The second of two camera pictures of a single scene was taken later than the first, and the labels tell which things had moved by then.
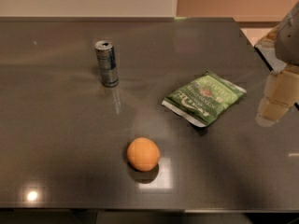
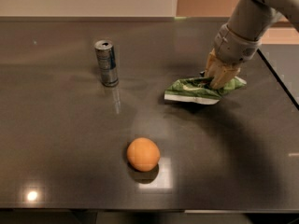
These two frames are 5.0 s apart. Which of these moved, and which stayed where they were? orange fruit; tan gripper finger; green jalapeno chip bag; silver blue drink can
Moved: green jalapeno chip bag; tan gripper finger
Stayed: silver blue drink can; orange fruit
